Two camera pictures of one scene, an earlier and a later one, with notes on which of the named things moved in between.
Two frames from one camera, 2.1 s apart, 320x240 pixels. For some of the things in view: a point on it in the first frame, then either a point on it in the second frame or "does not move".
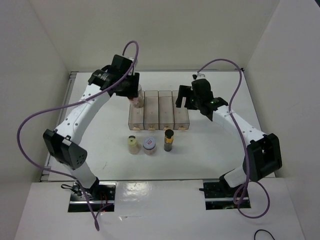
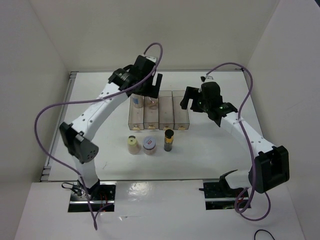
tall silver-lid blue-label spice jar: [138, 101] does not move
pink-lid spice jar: [137, 102] -> [152, 103]
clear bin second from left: [151, 116] does not move
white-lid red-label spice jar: [149, 146] does not move
